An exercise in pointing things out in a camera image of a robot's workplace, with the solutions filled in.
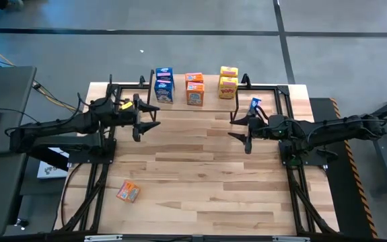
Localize black mat with hazard stripe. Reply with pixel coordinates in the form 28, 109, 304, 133
309, 97, 379, 238

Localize black caster wheel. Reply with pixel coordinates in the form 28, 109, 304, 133
14, 218, 29, 231

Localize wooden shelf with black legs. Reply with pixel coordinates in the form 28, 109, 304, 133
145, 69, 240, 124

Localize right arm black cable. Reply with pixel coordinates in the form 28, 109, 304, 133
255, 106, 271, 122

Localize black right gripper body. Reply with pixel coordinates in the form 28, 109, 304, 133
245, 116, 275, 155

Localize silver aluminium bracket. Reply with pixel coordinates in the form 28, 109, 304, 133
272, 236, 310, 242
83, 234, 123, 242

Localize yellow Corn Pops cereal box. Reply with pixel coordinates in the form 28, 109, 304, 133
217, 77, 239, 100
219, 65, 239, 79

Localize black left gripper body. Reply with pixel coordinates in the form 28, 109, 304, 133
112, 93, 143, 142

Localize black aluminium table frame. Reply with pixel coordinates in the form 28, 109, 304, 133
58, 74, 339, 236

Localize orange Frosted Mini Wheats box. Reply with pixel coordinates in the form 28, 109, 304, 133
184, 72, 205, 85
186, 81, 205, 108
116, 180, 141, 204

